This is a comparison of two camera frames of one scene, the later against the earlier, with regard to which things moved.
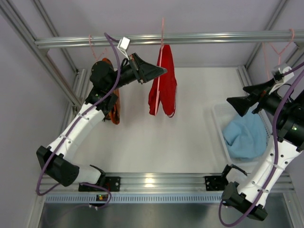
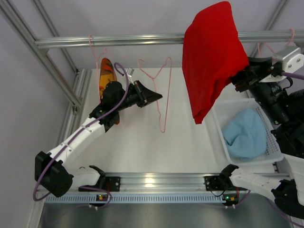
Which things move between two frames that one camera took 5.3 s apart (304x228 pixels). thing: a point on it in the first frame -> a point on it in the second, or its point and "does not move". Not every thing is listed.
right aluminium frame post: (270, 26) does not move
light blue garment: (246, 136) does not move
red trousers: (163, 88) -> (213, 53)
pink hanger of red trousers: (161, 54) -> (162, 80)
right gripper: (261, 99) -> (245, 79)
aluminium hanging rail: (104, 41) does not move
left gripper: (137, 71) -> (140, 93)
